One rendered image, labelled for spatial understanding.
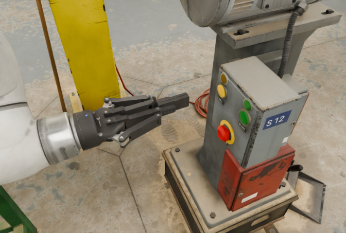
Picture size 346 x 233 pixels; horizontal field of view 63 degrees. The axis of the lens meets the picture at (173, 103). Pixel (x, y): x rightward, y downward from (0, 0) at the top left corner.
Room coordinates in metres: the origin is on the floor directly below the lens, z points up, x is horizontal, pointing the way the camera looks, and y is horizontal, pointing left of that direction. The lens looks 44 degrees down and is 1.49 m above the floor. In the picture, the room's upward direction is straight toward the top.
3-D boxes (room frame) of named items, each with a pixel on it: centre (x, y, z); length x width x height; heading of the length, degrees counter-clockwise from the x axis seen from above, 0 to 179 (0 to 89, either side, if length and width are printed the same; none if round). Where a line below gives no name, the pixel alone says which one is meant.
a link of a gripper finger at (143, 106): (0.41, 0.09, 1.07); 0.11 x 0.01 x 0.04; 115
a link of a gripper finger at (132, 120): (0.39, 0.08, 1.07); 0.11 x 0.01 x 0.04; 112
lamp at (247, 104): (0.40, -0.15, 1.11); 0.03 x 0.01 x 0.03; 23
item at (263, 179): (0.64, -0.34, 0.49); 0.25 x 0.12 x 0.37; 113
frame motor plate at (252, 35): (0.79, -0.27, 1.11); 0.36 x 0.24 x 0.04; 113
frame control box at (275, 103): (0.51, -0.23, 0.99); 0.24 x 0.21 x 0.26; 113
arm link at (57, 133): (0.34, 0.21, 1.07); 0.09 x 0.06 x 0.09; 23
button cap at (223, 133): (0.44, -0.13, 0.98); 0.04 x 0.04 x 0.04; 23
